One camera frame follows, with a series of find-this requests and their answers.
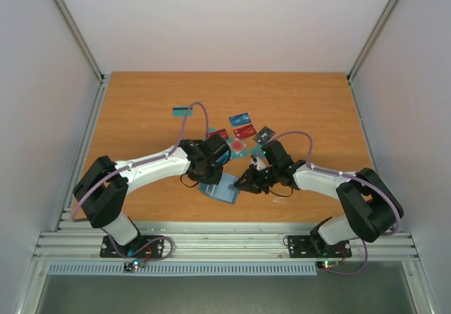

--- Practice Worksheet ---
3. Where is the teal leather card holder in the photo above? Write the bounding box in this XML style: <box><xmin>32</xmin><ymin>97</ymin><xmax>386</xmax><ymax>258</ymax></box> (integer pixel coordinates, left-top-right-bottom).
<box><xmin>199</xmin><ymin>173</ymin><xmax>240</xmax><ymax>204</ymax></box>

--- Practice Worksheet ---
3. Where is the teal card black stripe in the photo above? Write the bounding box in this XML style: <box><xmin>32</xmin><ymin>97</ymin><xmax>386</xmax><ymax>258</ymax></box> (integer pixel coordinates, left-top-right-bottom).
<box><xmin>172</xmin><ymin>106</ymin><xmax>193</xmax><ymax>118</ymax></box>

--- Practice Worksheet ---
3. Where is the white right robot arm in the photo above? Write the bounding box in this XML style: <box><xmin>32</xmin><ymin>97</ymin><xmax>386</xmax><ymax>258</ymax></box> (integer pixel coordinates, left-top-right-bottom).
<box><xmin>234</xmin><ymin>140</ymin><xmax>404</xmax><ymax>256</ymax></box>

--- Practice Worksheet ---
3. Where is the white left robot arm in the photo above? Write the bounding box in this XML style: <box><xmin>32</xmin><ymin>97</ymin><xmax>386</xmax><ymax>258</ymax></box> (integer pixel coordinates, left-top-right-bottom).
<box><xmin>72</xmin><ymin>134</ymin><xmax>231</xmax><ymax>256</ymax></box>

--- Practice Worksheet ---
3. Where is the blue card near centre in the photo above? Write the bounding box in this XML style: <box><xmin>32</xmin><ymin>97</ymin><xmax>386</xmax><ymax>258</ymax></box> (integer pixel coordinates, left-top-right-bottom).
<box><xmin>217</xmin><ymin>154</ymin><xmax>231</xmax><ymax>164</ymax></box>

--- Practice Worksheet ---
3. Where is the blue card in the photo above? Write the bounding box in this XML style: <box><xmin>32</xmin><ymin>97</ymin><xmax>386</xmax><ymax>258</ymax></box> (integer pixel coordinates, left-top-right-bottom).
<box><xmin>217</xmin><ymin>154</ymin><xmax>231</xmax><ymax>164</ymax></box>
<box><xmin>228</xmin><ymin>113</ymin><xmax>252</xmax><ymax>127</ymax></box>

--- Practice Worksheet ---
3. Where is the teal card right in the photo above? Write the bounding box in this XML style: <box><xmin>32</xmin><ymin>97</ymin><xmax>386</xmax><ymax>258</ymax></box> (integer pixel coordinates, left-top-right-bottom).
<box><xmin>250</xmin><ymin>144</ymin><xmax>263</xmax><ymax>157</ymax></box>

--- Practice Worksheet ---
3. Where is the white card red circle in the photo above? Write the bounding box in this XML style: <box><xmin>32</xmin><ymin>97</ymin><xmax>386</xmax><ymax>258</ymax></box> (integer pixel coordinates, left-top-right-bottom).
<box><xmin>228</xmin><ymin>138</ymin><xmax>248</xmax><ymax>159</ymax></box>

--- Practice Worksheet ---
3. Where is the black VIP card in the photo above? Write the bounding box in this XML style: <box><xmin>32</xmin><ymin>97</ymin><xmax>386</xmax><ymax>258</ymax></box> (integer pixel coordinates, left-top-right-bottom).
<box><xmin>253</xmin><ymin>126</ymin><xmax>275</xmax><ymax>145</ymax></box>

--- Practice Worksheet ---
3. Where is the blue card top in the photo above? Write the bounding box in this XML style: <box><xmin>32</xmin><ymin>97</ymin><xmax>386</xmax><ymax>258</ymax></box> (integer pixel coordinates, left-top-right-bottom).
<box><xmin>228</xmin><ymin>113</ymin><xmax>252</xmax><ymax>127</ymax></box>

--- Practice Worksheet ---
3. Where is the right controller board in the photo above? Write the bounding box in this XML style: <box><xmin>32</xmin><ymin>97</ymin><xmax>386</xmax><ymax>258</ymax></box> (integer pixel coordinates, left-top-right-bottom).
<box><xmin>316</xmin><ymin>260</ymin><xmax>344</xmax><ymax>270</ymax></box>

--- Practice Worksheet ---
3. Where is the controller board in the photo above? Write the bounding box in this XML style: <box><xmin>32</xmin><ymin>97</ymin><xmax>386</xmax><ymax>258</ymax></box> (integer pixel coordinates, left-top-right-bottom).
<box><xmin>123</xmin><ymin>260</ymin><xmax>147</xmax><ymax>272</ymax></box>
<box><xmin>316</xmin><ymin>260</ymin><xmax>344</xmax><ymax>270</ymax></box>

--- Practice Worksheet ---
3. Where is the left controller board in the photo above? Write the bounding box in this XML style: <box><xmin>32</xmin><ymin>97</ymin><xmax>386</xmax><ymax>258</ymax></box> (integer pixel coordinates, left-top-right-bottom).
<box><xmin>123</xmin><ymin>260</ymin><xmax>147</xmax><ymax>272</ymax></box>

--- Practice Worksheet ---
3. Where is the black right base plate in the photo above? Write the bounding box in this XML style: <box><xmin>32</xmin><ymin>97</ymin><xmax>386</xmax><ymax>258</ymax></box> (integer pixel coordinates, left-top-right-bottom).
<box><xmin>283</xmin><ymin>235</ymin><xmax>352</xmax><ymax>258</ymax></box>

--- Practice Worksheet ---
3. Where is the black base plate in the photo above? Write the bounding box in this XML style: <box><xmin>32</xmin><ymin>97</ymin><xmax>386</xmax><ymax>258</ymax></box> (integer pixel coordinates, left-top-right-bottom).
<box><xmin>283</xmin><ymin>235</ymin><xmax>352</xmax><ymax>258</ymax></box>
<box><xmin>99</xmin><ymin>235</ymin><xmax>164</xmax><ymax>259</ymax></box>

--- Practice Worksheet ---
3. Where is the grey slotted cable duct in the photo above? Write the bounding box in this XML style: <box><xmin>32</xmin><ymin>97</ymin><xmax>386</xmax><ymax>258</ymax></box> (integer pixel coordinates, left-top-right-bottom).
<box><xmin>47</xmin><ymin>262</ymin><xmax>317</xmax><ymax>277</ymax></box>

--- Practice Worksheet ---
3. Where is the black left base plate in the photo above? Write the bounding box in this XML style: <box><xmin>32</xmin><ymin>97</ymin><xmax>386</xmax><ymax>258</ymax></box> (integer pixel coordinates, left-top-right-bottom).
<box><xmin>99</xmin><ymin>235</ymin><xmax>164</xmax><ymax>259</ymax></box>

